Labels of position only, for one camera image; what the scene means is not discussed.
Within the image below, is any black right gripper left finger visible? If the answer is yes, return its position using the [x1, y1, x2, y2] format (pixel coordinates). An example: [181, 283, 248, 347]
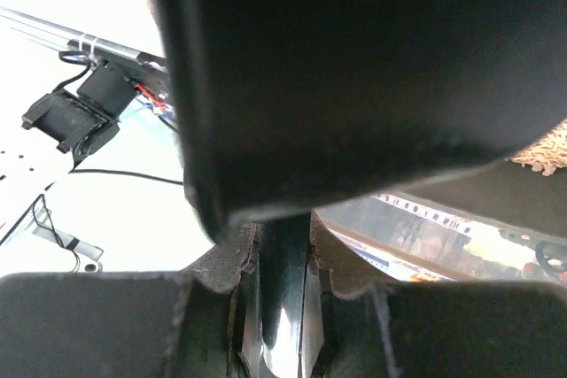
[1, 224, 260, 377]

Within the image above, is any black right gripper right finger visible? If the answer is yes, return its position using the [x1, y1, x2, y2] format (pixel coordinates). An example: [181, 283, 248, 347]
[310, 216, 566, 377]

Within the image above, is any dark translucent litter box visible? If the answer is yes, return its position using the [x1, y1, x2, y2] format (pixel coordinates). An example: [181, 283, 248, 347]
[318, 120, 567, 284]

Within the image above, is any black slotted litter scoop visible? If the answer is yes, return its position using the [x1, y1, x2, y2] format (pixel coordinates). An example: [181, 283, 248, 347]
[148, 0, 567, 378]

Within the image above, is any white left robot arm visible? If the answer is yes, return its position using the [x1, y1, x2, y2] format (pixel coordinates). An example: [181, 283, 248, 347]
[21, 50, 146, 164]

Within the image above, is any aluminium mounting rail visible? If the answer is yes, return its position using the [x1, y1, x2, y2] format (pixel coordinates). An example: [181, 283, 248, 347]
[1, 6, 167, 73]

